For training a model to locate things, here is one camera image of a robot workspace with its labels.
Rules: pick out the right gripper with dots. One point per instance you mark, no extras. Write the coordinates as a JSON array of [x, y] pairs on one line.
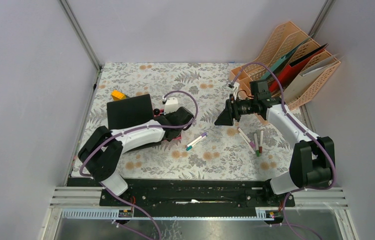
[[226, 117]]

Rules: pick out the purple tip white pen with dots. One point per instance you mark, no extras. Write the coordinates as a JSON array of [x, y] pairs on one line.
[[250, 143]]

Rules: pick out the teal tip white pen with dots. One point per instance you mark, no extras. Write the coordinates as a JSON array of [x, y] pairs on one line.
[[189, 147]]

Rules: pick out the teal folder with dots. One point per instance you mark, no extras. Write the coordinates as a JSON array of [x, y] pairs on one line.
[[284, 59]]

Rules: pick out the red notebook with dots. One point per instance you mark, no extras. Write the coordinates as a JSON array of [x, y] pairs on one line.
[[291, 70]]

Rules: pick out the black pen holder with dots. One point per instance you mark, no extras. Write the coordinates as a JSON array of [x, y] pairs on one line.
[[132, 118]]

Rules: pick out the peach file organizer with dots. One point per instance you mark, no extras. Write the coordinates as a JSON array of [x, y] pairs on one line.
[[284, 38]]

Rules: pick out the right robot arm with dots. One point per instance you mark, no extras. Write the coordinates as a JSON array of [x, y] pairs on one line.
[[312, 161]]

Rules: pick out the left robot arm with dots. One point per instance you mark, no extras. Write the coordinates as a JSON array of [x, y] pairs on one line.
[[102, 151]]

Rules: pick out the floral table mat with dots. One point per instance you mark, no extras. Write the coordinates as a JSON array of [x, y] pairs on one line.
[[201, 88]]

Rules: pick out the green tip pen right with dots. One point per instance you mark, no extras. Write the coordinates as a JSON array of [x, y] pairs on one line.
[[256, 143]]

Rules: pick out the dark red tip pen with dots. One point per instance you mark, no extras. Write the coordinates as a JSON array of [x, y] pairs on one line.
[[261, 141]]

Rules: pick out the black drawer knob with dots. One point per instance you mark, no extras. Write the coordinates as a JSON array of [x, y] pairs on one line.
[[156, 111]]

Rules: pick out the yellow block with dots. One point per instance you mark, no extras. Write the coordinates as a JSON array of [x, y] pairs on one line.
[[117, 95]]

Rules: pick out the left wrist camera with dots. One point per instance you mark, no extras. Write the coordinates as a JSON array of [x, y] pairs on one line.
[[171, 105]]

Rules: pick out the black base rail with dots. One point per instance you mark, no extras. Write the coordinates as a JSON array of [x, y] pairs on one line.
[[194, 198]]

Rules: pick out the right aluminium frame post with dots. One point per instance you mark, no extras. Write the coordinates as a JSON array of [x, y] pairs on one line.
[[321, 17]]

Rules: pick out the aluminium frame post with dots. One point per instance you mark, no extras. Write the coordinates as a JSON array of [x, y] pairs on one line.
[[71, 16], [321, 17]]

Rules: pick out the left aluminium frame post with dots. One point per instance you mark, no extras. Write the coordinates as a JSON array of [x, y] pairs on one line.
[[71, 16]]

